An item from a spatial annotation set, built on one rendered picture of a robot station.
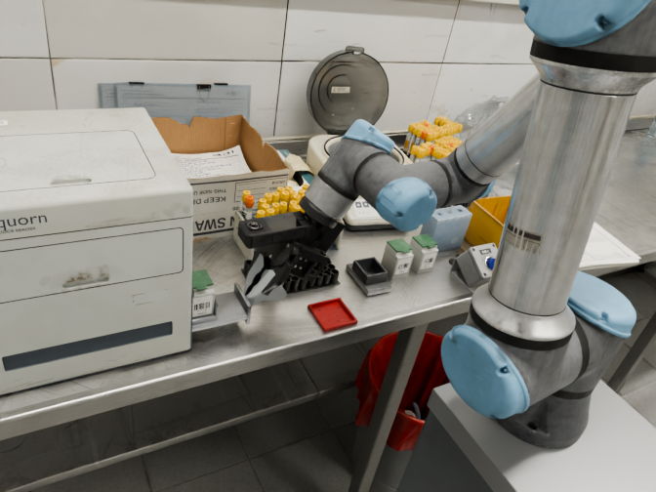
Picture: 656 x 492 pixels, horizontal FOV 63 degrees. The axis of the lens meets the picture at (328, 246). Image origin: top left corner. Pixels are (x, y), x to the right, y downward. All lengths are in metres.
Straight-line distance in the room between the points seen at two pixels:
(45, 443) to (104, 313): 0.82
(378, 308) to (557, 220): 0.53
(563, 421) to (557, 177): 0.40
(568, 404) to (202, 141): 0.96
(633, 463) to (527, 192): 0.48
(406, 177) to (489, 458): 0.40
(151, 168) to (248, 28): 0.68
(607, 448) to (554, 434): 0.10
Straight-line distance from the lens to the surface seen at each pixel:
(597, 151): 0.56
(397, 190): 0.75
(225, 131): 1.35
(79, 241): 0.72
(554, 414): 0.83
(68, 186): 0.71
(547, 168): 0.56
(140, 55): 1.31
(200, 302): 0.86
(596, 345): 0.74
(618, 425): 0.96
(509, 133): 0.76
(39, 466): 1.55
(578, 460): 0.88
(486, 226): 1.25
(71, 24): 1.28
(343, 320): 0.98
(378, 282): 1.06
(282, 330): 0.94
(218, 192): 1.08
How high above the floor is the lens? 1.52
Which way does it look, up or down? 34 degrees down
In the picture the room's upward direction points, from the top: 11 degrees clockwise
